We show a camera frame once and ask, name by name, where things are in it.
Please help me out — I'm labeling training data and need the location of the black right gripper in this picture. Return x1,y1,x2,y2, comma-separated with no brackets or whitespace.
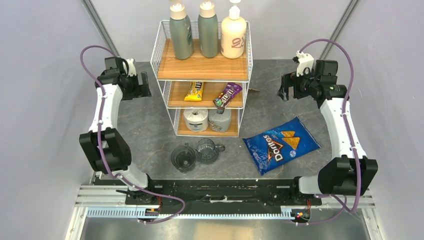
277,67,319,101

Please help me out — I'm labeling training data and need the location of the white wire wooden shelf rack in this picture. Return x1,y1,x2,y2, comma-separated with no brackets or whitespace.
150,19,253,138

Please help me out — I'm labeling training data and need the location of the black coffee dripper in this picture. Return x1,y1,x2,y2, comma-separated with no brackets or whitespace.
170,142,198,173

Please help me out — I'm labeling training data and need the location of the orange coffee filter package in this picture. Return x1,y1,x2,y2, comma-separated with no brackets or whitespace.
248,88,260,93

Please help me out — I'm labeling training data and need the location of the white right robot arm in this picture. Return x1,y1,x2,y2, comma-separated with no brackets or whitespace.
278,57,378,205

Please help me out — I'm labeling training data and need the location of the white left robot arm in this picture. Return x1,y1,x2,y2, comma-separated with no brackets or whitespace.
79,57,157,205

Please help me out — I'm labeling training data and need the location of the yellow M&M's candy bag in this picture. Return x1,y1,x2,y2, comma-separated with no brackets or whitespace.
184,81,204,102

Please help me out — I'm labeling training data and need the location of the green bottle left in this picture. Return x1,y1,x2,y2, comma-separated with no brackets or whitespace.
169,0,194,60

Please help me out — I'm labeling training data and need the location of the green bottle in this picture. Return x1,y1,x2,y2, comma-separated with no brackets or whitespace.
197,0,219,58
169,0,194,60

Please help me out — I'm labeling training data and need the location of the blue Doritos chip bag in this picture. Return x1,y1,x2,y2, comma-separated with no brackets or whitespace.
243,116,321,176

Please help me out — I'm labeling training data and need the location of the purple M&M's candy bag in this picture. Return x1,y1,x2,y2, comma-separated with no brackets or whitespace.
213,82,243,110

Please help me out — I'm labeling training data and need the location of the cream pump lotion bottle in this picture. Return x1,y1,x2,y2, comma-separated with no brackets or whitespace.
220,0,247,59

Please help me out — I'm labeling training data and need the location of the green bottle middle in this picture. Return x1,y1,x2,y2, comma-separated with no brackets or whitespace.
197,0,219,58

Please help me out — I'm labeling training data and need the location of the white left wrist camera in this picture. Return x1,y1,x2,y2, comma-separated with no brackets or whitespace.
126,58,137,77

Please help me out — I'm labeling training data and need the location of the aluminium rail frame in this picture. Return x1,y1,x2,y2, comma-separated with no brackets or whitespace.
65,173,385,240

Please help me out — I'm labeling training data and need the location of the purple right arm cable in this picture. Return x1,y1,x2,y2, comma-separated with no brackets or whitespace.
294,38,362,226

